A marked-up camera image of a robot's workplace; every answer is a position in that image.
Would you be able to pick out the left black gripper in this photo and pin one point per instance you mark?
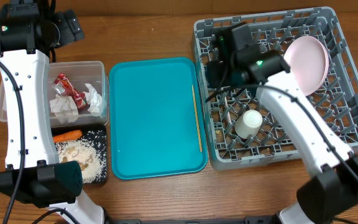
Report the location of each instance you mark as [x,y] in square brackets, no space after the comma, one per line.
[73,30]

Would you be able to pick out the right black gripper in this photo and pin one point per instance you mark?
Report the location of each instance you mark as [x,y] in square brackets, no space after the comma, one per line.
[219,74]

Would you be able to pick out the white plastic cup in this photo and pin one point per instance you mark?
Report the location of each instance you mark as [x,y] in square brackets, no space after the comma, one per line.
[248,124]

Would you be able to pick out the red snack wrapper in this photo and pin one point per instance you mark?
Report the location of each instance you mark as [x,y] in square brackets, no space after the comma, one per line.
[63,86]

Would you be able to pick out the white napkin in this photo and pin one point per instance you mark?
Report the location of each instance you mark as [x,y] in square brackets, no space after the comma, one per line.
[93,99]
[64,108]

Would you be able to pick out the large white plate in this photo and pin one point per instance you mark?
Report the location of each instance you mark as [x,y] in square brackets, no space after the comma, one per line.
[309,62]

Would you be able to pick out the orange carrot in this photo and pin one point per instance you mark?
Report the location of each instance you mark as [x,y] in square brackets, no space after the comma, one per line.
[69,136]

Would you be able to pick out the white plastic fork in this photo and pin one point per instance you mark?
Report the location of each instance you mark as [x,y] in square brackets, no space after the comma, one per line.
[228,116]

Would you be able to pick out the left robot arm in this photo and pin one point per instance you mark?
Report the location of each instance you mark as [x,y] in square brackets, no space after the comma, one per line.
[29,33]

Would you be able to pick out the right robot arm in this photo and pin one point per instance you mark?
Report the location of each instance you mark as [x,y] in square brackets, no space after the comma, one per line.
[330,162]

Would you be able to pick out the grey dishwasher rack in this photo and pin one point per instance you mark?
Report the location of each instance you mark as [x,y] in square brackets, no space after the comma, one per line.
[336,100]

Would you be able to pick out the clear plastic storage bin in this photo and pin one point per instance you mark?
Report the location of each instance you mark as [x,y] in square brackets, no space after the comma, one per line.
[81,73]

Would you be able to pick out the teal serving tray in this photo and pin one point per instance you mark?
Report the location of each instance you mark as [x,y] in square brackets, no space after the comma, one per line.
[152,119]

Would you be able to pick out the black plastic tray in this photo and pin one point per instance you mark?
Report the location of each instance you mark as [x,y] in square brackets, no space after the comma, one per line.
[57,131]

